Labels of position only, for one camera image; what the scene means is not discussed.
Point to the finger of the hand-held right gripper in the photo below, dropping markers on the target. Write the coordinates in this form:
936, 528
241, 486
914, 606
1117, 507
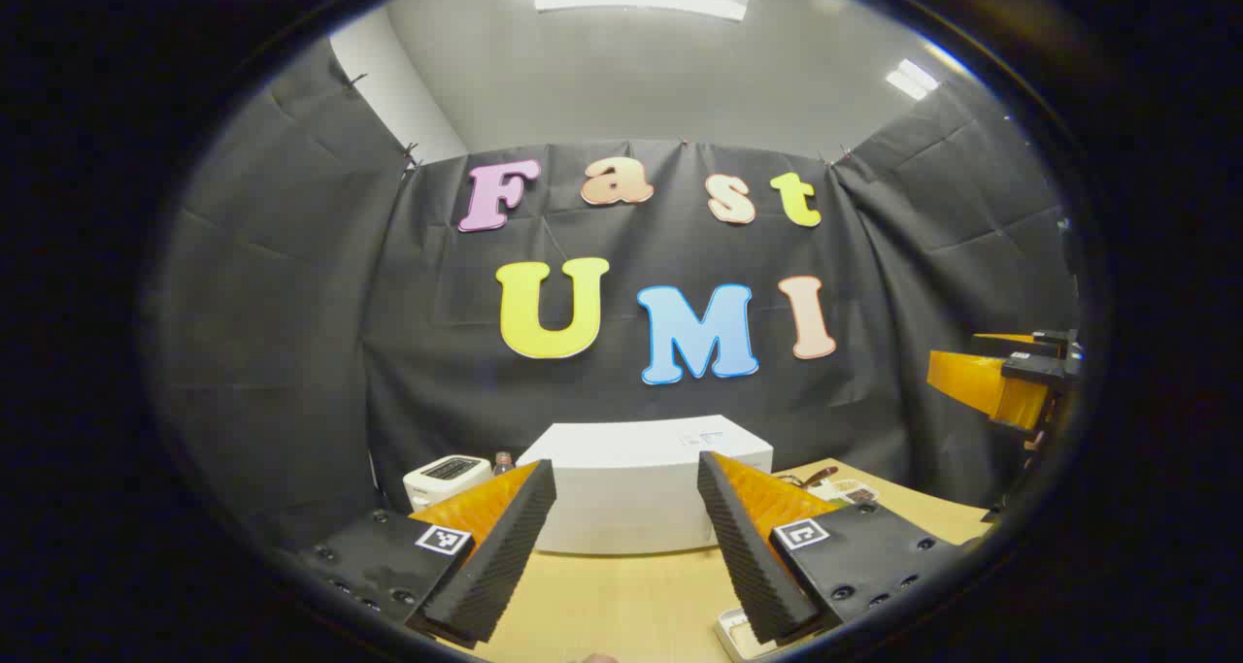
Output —
1054, 339
981, 381

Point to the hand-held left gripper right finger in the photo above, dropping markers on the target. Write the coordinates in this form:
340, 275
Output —
743, 556

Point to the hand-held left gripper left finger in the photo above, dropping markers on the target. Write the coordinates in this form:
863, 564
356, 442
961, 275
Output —
505, 556

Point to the white microwave oven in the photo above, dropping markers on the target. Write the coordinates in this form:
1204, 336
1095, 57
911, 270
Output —
631, 488

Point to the small white tray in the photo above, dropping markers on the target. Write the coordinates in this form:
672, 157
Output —
733, 634

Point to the clear plastic water bottle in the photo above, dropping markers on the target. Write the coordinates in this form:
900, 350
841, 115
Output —
503, 463

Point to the white toaster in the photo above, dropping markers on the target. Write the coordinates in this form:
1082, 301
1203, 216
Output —
437, 479

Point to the white divided dish with beans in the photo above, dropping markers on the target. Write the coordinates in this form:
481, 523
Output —
850, 491

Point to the black backdrop cloth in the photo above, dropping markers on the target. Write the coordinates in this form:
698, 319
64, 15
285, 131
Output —
311, 352

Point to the small ceiling light panel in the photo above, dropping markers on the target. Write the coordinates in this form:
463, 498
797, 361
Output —
911, 79

